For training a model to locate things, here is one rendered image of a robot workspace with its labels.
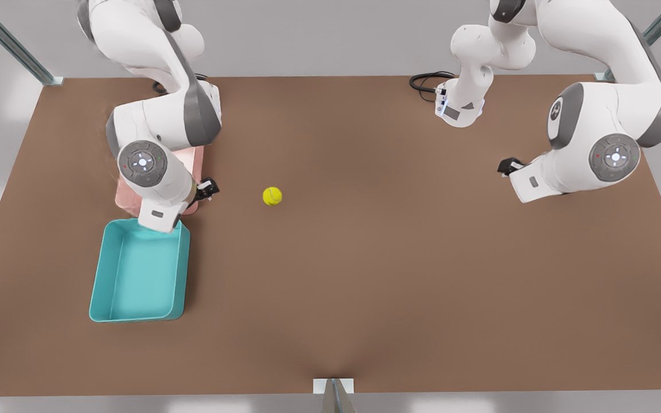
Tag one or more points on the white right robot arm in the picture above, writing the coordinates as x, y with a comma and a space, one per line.
158, 123

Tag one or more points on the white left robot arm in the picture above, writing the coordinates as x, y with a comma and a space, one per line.
594, 123

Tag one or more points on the pink plastic tray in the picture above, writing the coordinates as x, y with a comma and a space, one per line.
193, 166

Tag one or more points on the yellow tennis ball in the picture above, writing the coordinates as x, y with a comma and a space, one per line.
272, 196

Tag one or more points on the teal plastic tray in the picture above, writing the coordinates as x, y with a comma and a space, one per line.
140, 271

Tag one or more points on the silver frame post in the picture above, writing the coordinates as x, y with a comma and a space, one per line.
335, 396
649, 31
12, 43

